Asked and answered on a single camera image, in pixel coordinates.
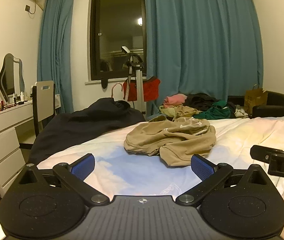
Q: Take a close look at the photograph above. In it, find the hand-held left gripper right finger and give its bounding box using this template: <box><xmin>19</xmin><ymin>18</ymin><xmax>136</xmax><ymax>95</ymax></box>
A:
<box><xmin>176</xmin><ymin>154</ymin><xmax>267</xmax><ymax>207</ymax></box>

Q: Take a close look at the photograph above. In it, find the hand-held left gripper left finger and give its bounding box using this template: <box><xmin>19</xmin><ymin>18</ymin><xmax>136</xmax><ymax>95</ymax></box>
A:
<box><xmin>19</xmin><ymin>153</ymin><xmax>110</xmax><ymax>207</ymax></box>

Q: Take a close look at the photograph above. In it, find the tan t-shirt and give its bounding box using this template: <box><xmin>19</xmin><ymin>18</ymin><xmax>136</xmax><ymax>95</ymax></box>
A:
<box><xmin>123</xmin><ymin>116</ymin><xmax>217</xmax><ymax>167</ymax></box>

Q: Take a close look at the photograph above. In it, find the black clothes pile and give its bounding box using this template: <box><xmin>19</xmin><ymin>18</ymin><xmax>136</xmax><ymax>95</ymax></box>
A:
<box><xmin>183</xmin><ymin>93</ymin><xmax>223</xmax><ymax>112</ymax></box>

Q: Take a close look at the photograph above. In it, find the pastel bed sheet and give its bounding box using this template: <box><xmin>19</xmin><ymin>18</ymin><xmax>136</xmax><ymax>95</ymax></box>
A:
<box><xmin>0</xmin><ymin>112</ymin><xmax>284</xmax><ymax>240</ymax></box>

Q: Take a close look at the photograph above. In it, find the dark navy garment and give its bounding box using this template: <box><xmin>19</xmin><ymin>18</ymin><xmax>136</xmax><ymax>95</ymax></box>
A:
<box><xmin>28</xmin><ymin>97</ymin><xmax>146</xmax><ymax>164</ymax></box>

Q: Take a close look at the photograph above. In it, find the black sofa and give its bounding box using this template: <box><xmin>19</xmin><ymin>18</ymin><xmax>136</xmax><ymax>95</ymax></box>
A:
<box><xmin>227</xmin><ymin>91</ymin><xmax>284</xmax><ymax>119</ymax></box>

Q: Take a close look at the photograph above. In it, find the white cloth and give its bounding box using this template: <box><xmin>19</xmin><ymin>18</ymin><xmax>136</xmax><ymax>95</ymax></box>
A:
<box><xmin>234</xmin><ymin>107</ymin><xmax>249</xmax><ymax>118</ymax></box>

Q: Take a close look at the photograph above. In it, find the brown paper bag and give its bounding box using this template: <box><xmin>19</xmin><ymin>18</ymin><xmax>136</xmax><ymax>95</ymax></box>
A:
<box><xmin>244</xmin><ymin>84</ymin><xmax>269</xmax><ymax>107</ymax></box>

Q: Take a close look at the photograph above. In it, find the green garment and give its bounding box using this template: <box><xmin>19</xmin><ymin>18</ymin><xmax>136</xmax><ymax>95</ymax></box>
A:
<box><xmin>194</xmin><ymin>100</ymin><xmax>233</xmax><ymax>120</ymax></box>

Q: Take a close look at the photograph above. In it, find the pink cloth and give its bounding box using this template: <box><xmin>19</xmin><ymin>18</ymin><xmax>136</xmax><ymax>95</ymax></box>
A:
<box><xmin>163</xmin><ymin>94</ymin><xmax>188</xmax><ymax>106</ymax></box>

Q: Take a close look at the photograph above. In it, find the beige and black chair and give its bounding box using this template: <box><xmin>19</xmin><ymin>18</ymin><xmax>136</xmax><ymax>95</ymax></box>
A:
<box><xmin>31</xmin><ymin>80</ymin><xmax>57</xmax><ymax>138</ymax></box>

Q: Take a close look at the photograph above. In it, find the white vanity desk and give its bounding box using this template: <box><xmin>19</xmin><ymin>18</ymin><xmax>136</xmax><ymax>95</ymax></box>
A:
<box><xmin>0</xmin><ymin>100</ymin><xmax>57</xmax><ymax>196</ymax></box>

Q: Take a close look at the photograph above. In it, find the red bag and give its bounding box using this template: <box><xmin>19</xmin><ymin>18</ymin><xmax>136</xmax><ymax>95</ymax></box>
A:
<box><xmin>122</xmin><ymin>76</ymin><xmax>161</xmax><ymax>102</ymax></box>

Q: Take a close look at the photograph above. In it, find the white metal stand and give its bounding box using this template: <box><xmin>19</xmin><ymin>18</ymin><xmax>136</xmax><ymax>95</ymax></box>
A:
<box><xmin>120</xmin><ymin>46</ymin><xmax>147</xmax><ymax>115</ymax></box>

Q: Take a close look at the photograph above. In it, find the wavy vanity mirror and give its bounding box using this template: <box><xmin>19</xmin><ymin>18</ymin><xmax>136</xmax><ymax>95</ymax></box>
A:
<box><xmin>0</xmin><ymin>53</ymin><xmax>25</xmax><ymax>104</ymax></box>

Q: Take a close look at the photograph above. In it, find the wide blue curtain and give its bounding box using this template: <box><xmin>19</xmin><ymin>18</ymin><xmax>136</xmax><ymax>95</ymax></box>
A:
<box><xmin>143</xmin><ymin>0</ymin><xmax>264</xmax><ymax>117</ymax></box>

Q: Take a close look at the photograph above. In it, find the narrow blue curtain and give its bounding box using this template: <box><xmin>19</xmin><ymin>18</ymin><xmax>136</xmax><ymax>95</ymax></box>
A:
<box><xmin>37</xmin><ymin>0</ymin><xmax>77</xmax><ymax>113</ymax></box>

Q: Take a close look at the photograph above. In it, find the dark window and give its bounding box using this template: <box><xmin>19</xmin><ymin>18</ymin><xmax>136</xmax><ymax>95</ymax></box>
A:
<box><xmin>88</xmin><ymin>0</ymin><xmax>147</xmax><ymax>82</ymax></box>

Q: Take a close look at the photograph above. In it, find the pink umbrella handle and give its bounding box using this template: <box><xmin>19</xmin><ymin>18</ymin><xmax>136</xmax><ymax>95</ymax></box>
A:
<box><xmin>110</xmin><ymin>82</ymin><xmax>124</xmax><ymax>98</ymax></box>

